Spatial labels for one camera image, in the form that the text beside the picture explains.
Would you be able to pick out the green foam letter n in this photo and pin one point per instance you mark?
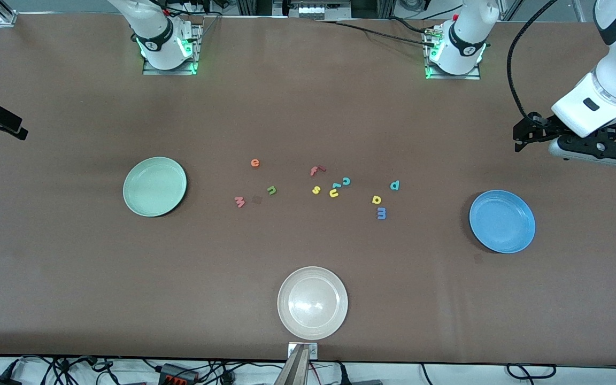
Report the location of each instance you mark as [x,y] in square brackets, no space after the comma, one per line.
[271,190]

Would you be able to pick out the beige plate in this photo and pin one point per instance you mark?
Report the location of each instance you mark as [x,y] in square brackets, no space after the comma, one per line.
[312,303]

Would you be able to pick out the red and black connector box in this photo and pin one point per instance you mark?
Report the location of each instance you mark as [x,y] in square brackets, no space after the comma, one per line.
[178,372]

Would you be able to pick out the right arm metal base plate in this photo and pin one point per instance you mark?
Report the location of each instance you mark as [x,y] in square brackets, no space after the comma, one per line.
[190,67]

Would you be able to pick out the pink foam letter m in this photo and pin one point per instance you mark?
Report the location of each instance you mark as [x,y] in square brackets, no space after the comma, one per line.
[239,201]

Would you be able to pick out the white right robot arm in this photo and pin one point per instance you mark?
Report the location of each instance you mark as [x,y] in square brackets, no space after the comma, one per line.
[150,27]

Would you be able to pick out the blue foam letter m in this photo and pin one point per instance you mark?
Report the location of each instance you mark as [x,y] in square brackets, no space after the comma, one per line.
[381,213]

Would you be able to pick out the grey control box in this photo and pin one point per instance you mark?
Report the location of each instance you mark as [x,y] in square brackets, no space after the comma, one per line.
[318,9]

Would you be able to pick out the pale green plate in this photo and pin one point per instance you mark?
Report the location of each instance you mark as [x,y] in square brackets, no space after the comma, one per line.
[154,186]

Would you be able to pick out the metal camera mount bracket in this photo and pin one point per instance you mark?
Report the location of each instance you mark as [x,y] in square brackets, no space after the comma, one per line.
[301,363]

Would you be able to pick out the yellow foam letter u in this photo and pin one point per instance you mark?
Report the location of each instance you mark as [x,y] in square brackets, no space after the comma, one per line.
[333,193]

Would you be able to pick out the blue plate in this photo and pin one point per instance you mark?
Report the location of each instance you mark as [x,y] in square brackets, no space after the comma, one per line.
[502,221]

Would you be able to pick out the aluminium frame post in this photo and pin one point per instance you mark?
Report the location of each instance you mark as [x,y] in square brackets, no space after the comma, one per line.
[6,13]

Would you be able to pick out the red foam letter f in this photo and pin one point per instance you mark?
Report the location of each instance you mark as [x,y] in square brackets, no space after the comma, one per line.
[316,170]

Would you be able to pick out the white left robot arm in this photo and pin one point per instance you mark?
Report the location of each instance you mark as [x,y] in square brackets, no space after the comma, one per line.
[466,32]

